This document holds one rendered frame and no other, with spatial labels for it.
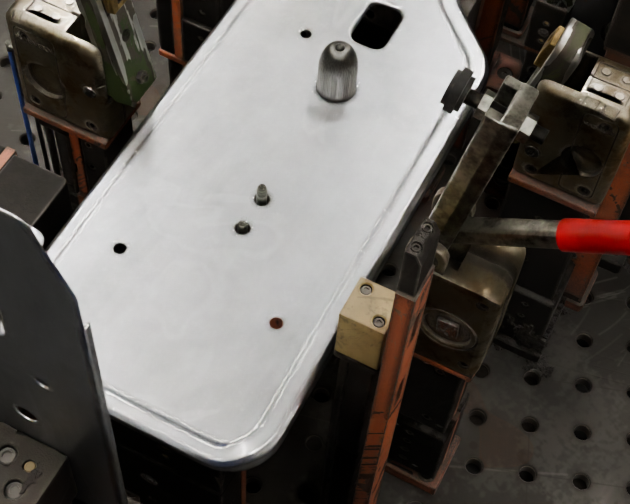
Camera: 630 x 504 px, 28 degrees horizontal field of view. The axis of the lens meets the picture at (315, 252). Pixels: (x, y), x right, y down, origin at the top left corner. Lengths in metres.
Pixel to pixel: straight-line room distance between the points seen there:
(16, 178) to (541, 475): 0.55
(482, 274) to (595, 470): 0.39
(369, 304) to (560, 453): 0.43
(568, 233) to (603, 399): 0.46
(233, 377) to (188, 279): 0.09
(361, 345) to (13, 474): 0.24
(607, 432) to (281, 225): 0.44
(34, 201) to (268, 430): 0.27
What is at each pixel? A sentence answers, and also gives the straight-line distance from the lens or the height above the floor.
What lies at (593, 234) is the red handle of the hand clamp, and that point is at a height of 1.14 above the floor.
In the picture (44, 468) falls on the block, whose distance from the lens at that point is 0.77.
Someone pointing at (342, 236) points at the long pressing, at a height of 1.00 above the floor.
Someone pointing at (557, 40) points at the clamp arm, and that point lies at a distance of 0.95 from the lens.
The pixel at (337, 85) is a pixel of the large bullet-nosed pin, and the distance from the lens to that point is 0.99.
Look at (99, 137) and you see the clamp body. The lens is 1.08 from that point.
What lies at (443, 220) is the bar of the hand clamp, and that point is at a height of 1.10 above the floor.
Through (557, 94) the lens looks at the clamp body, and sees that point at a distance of 0.96.
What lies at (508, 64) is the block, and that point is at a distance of 1.45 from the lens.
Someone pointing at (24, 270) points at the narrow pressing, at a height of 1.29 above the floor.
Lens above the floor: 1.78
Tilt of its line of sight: 58 degrees down
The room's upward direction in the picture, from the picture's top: 5 degrees clockwise
